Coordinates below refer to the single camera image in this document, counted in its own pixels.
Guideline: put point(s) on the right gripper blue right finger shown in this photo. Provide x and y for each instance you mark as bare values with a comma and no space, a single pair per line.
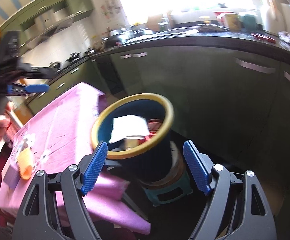
199,168

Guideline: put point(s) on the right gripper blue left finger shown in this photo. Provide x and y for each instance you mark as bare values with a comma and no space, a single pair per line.
91,166

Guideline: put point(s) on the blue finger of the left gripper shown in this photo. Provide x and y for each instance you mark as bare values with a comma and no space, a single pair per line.
17,88

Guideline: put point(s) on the white paper tissue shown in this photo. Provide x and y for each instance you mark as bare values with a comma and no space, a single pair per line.
128,126

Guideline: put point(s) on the purple cardboard box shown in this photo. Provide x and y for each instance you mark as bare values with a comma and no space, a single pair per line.
12,176

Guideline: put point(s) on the red paper noodle bucket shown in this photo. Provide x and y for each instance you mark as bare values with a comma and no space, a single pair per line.
153,127

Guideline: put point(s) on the yellow rimmed trash bin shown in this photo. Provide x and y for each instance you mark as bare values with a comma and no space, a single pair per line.
148,160

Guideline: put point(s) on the green plastic stool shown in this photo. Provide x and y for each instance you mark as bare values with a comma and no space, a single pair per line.
171,193

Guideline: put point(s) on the pink floral tablecloth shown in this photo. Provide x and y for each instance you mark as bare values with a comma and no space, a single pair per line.
59,136

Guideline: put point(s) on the green lower cabinets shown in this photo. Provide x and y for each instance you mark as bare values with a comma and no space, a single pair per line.
86,72

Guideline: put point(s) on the green cabinets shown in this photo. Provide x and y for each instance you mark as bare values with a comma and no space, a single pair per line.
41,19
86,72

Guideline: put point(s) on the green upper cabinets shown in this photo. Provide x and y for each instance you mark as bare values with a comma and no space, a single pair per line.
41,19

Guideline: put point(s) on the large black pan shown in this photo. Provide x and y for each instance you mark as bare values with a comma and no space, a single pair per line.
118,37

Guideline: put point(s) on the dark dish rag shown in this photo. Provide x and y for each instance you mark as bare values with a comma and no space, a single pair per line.
210,28

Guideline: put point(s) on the red scissors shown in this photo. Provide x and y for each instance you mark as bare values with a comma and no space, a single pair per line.
263,38

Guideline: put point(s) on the yellow mug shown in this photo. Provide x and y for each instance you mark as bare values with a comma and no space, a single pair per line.
232,22

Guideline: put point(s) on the red mug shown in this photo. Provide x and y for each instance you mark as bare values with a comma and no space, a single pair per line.
220,16

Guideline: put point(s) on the teal cup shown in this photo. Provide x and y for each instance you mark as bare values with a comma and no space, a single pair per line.
249,22

